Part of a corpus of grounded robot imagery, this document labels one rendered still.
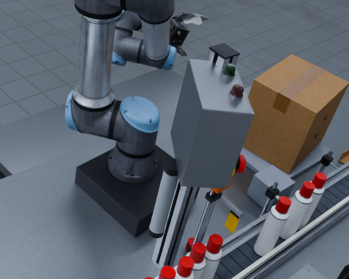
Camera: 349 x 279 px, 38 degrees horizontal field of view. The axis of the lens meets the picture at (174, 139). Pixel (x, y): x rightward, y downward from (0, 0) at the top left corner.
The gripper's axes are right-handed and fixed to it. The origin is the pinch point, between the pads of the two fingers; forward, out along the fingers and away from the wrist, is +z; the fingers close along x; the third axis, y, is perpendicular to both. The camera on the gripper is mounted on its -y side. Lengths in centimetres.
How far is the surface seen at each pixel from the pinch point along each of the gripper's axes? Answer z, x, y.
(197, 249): -29, -18, 79
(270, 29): 231, -49, -219
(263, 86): 17.2, -0.3, 23.2
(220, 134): -43, 13, 79
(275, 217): -1, -14, 71
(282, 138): 27.8, -11.9, 34.2
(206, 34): 164, -71, -212
